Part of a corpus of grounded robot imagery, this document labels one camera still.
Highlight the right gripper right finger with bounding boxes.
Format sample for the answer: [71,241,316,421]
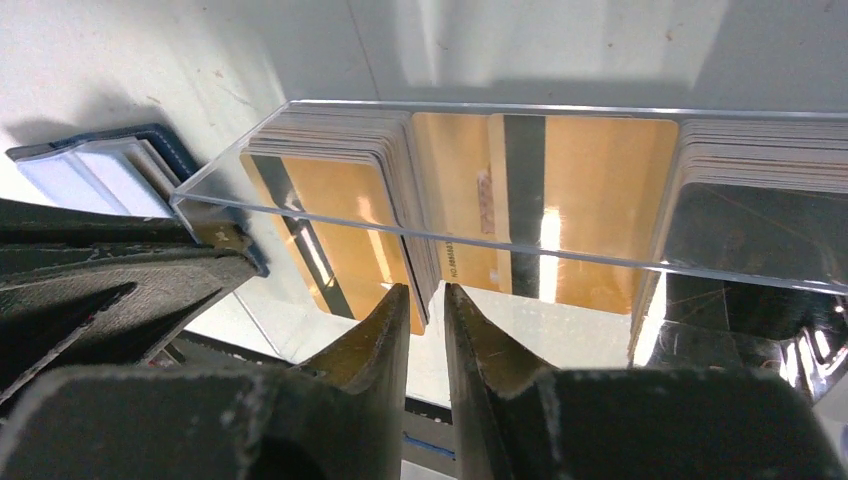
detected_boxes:
[444,284,847,479]

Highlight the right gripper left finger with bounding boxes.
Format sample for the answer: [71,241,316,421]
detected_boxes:
[1,284,410,479]

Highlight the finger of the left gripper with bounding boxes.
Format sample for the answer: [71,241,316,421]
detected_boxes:
[1,199,199,255]
[1,246,258,404]

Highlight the blue card holder wallet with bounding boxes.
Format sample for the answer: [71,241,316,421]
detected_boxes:
[6,123,267,278]

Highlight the clear plastic card tray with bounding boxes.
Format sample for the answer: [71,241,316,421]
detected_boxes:
[172,100,847,406]

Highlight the orange card stack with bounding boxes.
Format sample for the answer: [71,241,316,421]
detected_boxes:
[239,106,439,335]

